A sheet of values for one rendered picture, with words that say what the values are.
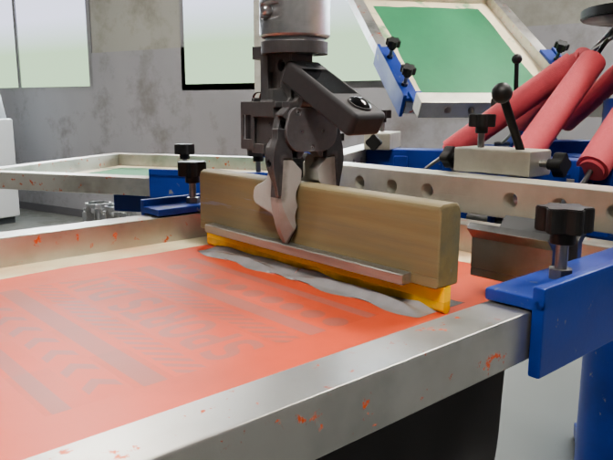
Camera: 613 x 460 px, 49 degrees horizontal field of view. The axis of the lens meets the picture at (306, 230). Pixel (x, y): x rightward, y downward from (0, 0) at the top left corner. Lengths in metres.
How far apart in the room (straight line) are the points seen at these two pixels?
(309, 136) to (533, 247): 0.25
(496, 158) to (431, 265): 0.41
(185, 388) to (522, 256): 0.33
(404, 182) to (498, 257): 0.39
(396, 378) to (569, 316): 0.19
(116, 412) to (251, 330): 0.16
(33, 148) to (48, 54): 1.02
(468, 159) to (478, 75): 1.22
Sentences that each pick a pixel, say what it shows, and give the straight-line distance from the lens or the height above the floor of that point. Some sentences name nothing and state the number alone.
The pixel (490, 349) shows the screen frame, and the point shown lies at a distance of 0.49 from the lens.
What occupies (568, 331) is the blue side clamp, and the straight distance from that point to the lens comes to 0.56.
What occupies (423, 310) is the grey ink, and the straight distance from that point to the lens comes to 0.62.
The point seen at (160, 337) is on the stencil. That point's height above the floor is 0.96.
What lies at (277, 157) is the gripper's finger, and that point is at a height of 1.09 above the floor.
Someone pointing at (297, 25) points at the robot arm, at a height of 1.22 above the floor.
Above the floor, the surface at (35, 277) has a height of 0.96.
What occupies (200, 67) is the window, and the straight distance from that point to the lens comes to 5.80.
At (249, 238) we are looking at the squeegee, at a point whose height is 0.99.
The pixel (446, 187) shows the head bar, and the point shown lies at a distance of 0.96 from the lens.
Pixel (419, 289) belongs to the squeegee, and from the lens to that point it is 0.63.
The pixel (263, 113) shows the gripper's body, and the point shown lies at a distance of 0.72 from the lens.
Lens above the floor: 1.14
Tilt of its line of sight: 11 degrees down
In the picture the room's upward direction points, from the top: straight up
